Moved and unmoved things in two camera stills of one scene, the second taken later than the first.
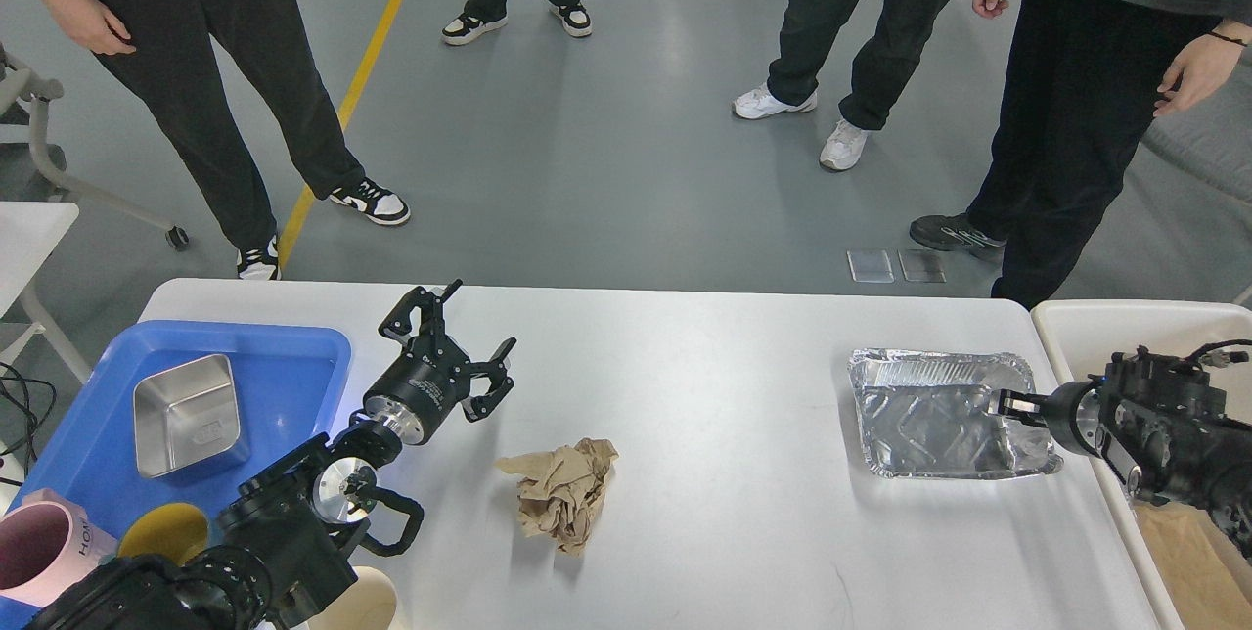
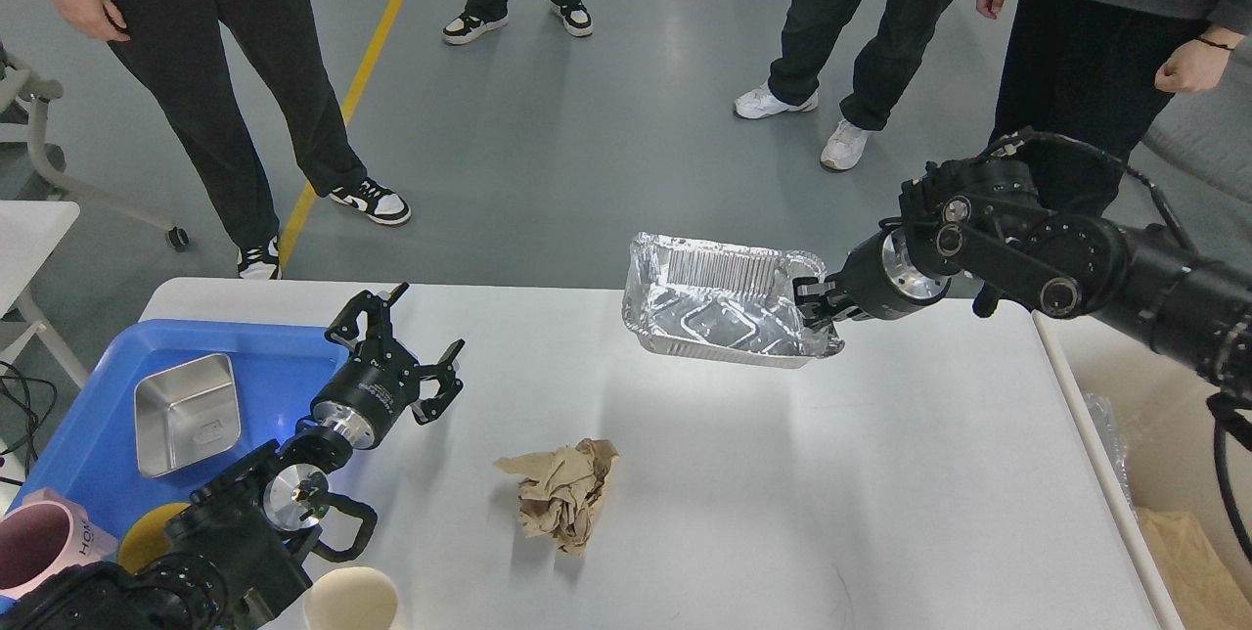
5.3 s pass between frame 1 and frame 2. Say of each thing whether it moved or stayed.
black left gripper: moved
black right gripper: moved
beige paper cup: stayed
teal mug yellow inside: stayed
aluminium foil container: moved
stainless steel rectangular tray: stayed
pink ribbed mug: stayed
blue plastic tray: stayed
